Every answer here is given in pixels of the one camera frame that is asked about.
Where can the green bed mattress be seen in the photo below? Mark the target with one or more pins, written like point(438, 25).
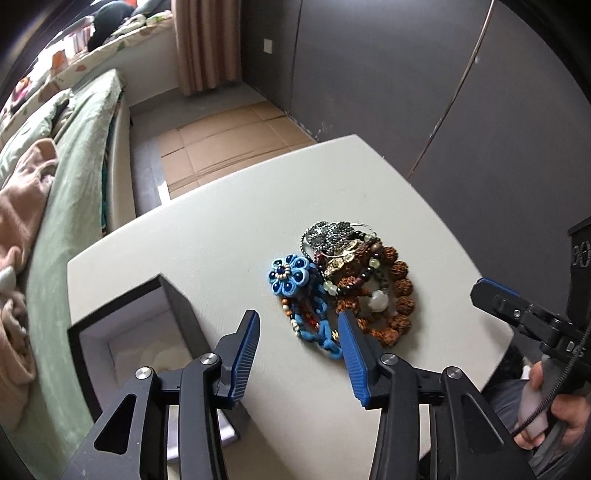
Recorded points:
point(56, 418)

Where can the flattened cardboard floor sheet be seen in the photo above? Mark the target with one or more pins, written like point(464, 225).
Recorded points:
point(224, 143)

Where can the pink curtain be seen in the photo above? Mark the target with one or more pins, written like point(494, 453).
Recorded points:
point(207, 38)

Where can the gold butterfly brooch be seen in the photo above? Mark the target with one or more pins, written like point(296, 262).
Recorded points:
point(344, 265)

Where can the light green floral duvet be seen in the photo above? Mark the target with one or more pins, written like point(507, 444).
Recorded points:
point(40, 124)

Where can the person's right hand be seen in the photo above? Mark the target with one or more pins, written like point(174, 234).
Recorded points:
point(574, 410)

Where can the pink fleece blanket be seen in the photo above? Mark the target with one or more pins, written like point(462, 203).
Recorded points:
point(23, 200)

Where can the dark grey wardrobe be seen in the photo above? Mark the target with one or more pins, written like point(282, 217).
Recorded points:
point(464, 98)

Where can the white jade bead pendant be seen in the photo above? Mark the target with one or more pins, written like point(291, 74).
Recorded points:
point(378, 302)

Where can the black bag on seat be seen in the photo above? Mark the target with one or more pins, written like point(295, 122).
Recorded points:
point(106, 21)

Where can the blue flower tassel ornament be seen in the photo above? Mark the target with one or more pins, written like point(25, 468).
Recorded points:
point(296, 282)

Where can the floral window seat cushion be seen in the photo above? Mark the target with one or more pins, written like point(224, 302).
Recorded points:
point(145, 57)

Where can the black jewelry box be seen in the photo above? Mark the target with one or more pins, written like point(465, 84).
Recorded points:
point(150, 325)

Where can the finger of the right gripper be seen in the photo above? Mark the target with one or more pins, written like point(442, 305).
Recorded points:
point(499, 301)

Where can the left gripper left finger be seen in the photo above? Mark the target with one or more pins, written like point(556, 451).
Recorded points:
point(236, 351)

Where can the white wall switch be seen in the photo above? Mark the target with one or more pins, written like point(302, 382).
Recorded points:
point(267, 46)

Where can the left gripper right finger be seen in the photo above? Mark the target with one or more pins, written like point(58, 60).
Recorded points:
point(362, 357)

